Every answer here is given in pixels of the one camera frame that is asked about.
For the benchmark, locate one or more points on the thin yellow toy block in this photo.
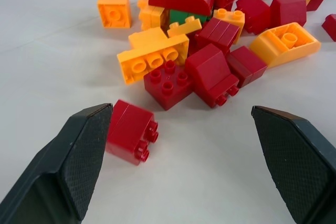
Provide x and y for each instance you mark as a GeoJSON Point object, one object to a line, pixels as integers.
{"type": "Point", "coordinates": [183, 27]}

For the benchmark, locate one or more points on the yellow two-stud toy block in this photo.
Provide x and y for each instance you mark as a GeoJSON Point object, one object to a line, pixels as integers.
{"type": "Point", "coordinates": [231, 18]}

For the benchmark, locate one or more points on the green toy block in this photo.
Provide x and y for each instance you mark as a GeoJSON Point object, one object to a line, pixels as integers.
{"type": "Point", "coordinates": [181, 16]}

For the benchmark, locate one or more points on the red 2x2 plastic building brick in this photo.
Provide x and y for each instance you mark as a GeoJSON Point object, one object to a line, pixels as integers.
{"type": "Point", "coordinates": [168, 87]}

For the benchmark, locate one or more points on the red sloped toy block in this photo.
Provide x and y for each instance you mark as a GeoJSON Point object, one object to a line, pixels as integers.
{"type": "Point", "coordinates": [253, 11]}
{"type": "Point", "coordinates": [288, 9]}
{"type": "Point", "coordinates": [210, 74]}

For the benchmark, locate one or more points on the red ribbed toy block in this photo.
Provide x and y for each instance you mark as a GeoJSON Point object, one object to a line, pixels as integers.
{"type": "Point", "coordinates": [218, 33]}

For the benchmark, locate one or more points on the lone yellow square brick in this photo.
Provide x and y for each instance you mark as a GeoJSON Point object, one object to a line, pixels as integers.
{"type": "Point", "coordinates": [114, 11]}

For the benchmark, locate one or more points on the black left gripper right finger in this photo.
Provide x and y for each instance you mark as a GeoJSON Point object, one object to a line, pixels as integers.
{"type": "Point", "coordinates": [294, 161]}

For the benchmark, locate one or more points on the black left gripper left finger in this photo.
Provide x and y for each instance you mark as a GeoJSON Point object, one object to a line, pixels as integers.
{"type": "Point", "coordinates": [65, 166]}

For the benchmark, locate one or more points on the yellow upside-down plastic building brick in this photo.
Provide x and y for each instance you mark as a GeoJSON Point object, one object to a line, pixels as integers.
{"type": "Point", "coordinates": [149, 58]}

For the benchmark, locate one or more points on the yellow ribbed toy block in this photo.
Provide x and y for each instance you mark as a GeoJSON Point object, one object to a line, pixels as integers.
{"type": "Point", "coordinates": [151, 16]}

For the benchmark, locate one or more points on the yellow curved upside-down plastic brick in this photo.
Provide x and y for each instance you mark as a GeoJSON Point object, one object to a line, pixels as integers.
{"type": "Point", "coordinates": [286, 43]}

